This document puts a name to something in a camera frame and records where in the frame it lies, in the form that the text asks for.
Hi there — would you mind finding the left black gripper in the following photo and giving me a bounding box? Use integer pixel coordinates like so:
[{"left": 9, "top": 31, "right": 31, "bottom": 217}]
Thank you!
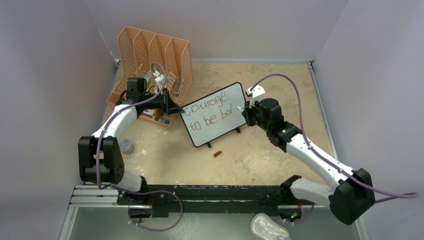
[{"left": 140, "top": 88, "right": 184, "bottom": 116}]

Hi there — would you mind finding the black framed whiteboard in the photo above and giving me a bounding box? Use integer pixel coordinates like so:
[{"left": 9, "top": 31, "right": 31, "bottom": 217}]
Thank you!
[{"left": 180, "top": 82, "right": 246, "bottom": 148}]

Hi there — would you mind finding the brown marker cap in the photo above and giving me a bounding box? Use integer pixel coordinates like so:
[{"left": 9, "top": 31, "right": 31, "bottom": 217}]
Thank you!
[{"left": 213, "top": 150, "right": 222, "bottom": 158}]

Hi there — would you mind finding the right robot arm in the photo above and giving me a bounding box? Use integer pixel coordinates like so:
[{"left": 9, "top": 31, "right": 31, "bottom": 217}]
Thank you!
[{"left": 241, "top": 98, "right": 376, "bottom": 225}]

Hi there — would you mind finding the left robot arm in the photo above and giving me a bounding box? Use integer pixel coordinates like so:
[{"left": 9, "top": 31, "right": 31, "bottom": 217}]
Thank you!
[{"left": 77, "top": 77, "right": 184, "bottom": 205}]

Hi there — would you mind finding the metal whiteboard stand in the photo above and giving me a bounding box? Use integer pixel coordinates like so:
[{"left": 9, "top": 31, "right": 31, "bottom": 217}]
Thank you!
[{"left": 206, "top": 127, "right": 241, "bottom": 149}]

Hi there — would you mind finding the grey rounded case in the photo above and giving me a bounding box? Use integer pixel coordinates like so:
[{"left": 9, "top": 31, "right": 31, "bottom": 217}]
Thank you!
[{"left": 173, "top": 76, "right": 182, "bottom": 96}]

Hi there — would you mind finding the grey eraser block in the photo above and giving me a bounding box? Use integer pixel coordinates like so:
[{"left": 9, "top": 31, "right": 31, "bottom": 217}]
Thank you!
[{"left": 143, "top": 70, "right": 152, "bottom": 81}]

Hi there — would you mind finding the peach plastic file organizer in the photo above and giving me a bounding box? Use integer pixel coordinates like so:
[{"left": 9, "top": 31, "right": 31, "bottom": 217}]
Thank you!
[{"left": 105, "top": 26, "right": 194, "bottom": 128}]

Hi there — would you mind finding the clear plastic jar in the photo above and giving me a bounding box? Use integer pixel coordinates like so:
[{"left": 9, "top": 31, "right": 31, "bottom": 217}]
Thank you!
[{"left": 119, "top": 138, "right": 134, "bottom": 155}]

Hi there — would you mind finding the silver foil pouch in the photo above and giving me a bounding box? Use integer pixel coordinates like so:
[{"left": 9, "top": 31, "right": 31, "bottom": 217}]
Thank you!
[{"left": 250, "top": 213, "right": 291, "bottom": 240}]

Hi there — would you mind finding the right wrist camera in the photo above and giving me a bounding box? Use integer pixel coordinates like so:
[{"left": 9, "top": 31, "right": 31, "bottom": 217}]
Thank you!
[{"left": 245, "top": 85, "right": 266, "bottom": 108}]

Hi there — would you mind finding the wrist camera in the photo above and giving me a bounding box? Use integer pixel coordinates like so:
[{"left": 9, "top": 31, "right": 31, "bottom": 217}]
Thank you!
[
  {"left": 245, "top": 85, "right": 266, "bottom": 108},
  {"left": 153, "top": 71, "right": 168, "bottom": 90}
]

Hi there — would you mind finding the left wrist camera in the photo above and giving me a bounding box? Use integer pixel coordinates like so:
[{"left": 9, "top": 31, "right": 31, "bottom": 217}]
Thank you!
[{"left": 153, "top": 71, "right": 168, "bottom": 90}]

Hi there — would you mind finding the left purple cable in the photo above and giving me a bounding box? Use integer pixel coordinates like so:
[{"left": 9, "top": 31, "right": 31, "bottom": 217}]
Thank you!
[{"left": 95, "top": 62, "right": 184, "bottom": 233}]

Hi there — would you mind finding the purple cable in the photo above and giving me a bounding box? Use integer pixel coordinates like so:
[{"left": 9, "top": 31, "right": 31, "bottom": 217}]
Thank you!
[
  {"left": 95, "top": 62, "right": 184, "bottom": 233},
  {"left": 249, "top": 73, "right": 420, "bottom": 205}
]

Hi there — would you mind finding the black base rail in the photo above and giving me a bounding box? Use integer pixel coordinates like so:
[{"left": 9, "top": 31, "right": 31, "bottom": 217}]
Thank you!
[{"left": 117, "top": 184, "right": 312, "bottom": 218}]

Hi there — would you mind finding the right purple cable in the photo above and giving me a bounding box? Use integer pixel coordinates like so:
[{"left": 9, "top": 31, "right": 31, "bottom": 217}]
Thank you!
[{"left": 249, "top": 73, "right": 420, "bottom": 205}]

